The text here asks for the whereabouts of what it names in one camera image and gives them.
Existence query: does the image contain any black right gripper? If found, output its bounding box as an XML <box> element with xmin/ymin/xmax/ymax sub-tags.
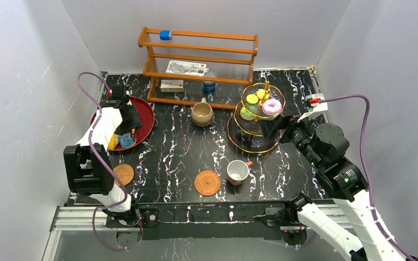
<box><xmin>256</xmin><ymin>110</ymin><xmax>322</xmax><ymax>169</ymax></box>

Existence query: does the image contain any pink frosted donut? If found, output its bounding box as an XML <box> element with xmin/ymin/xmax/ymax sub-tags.
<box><xmin>262</xmin><ymin>98</ymin><xmax>282</xmax><ymax>116</ymax></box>

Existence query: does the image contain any green frosted donut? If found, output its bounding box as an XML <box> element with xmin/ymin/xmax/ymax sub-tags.
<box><xmin>239</xmin><ymin>106</ymin><xmax>256</xmax><ymax>121</ymax></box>

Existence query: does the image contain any green round cookie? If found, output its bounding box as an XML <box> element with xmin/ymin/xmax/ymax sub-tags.
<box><xmin>246</xmin><ymin>94</ymin><xmax>259</xmax><ymax>104</ymax></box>

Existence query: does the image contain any orange round cookie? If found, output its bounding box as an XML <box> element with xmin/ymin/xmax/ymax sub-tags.
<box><xmin>256</xmin><ymin>89</ymin><xmax>269</xmax><ymax>101</ymax></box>

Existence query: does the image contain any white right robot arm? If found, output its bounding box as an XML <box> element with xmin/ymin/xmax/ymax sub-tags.
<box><xmin>258</xmin><ymin>115</ymin><xmax>418</xmax><ymax>260</ymax></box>

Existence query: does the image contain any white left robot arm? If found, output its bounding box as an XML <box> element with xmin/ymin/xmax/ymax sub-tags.
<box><xmin>63</xmin><ymin>85</ymin><xmax>141</xmax><ymax>226</ymax></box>

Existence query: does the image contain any red round tray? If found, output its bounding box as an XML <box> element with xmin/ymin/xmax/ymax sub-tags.
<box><xmin>78</xmin><ymin>94</ymin><xmax>155</xmax><ymax>151</ymax></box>

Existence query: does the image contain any yellow striped toy cake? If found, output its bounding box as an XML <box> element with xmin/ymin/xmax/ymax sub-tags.
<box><xmin>108</xmin><ymin>134</ymin><xmax>121</xmax><ymax>150</ymax></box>

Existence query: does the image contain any three-tier glass gold stand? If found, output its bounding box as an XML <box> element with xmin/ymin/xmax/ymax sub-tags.
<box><xmin>227</xmin><ymin>81</ymin><xmax>286</xmax><ymax>153</ymax></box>

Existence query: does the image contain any small white red box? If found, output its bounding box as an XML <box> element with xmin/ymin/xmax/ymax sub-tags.
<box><xmin>159</xmin><ymin>79</ymin><xmax>184</xmax><ymax>92</ymax></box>

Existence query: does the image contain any pink floral mug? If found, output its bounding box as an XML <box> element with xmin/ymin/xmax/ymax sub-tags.
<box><xmin>226</xmin><ymin>160</ymin><xmax>253</xmax><ymax>186</ymax></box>

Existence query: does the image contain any left woven rattan coaster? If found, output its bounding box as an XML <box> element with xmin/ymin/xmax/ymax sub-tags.
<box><xmin>113</xmin><ymin>164</ymin><xmax>134</xmax><ymax>186</ymax></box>

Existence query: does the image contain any woven rattan coaster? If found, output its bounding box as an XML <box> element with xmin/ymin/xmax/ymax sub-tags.
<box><xmin>113</xmin><ymin>164</ymin><xmax>134</xmax><ymax>186</ymax></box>
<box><xmin>194</xmin><ymin>170</ymin><xmax>222</xmax><ymax>196</ymax></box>

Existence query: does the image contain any beige ceramic pitcher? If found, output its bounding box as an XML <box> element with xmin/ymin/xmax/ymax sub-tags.
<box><xmin>191</xmin><ymin>97</ymin><xmax>214</xmax><ymax>127</ymax></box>

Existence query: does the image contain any white plastic packet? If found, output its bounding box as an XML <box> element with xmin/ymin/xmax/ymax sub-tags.
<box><xmin>165</xmin><ymin>60</ymin><xmax>209</xmax><ymax>77</ymax></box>

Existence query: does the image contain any blue bottle cap jar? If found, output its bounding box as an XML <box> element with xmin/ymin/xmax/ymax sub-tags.
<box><xmin>202</xmin><ymin>81</ymin><xmax>216</xmax><ymax>92</ymax></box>

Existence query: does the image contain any wooden shelf rack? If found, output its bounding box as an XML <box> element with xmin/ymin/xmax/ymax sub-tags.
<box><xmin>138</xmin><ymin>27</ymin><xmax>259</xmax><ymax>105</ymax></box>

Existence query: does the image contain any centre woven rattan coaster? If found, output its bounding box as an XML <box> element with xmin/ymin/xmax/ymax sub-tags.
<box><xmin>194</xmin><ymin>170</ymin><xmax>222</xmax><ymax>196</ymax></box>

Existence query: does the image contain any blue white eraser block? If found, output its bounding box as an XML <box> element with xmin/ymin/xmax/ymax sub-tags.
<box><xmin>159</xmin><ymin>30</ymin><xmax>173</xmax><ymax>41</ymax></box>

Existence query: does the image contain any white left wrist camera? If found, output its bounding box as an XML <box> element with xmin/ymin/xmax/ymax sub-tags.
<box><xmin>122</xmin><ymin>89</ymin><xmax>132</xmax><ymax>105</ymax></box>

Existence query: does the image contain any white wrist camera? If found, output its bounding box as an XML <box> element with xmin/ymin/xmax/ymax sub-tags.
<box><xmin>122</xmin><ymin>89</ymin><xmax>132</xmax><ymax>105</ymax></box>
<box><xmin>298</xmin><ymin>93</ymin><xmax>328</xmax><ymax>122</ymax></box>

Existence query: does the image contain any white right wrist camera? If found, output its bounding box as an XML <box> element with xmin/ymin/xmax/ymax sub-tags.
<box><xmin>298</xmin><ymin>93</ymin><xmax>328</xmax><ymax>122</ymax></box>

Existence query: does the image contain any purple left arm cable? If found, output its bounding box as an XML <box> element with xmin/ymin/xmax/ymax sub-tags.
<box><xmin>77</xmin><ymin>71</ymin><xmax>143</xmax><ymax>252</ymax></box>

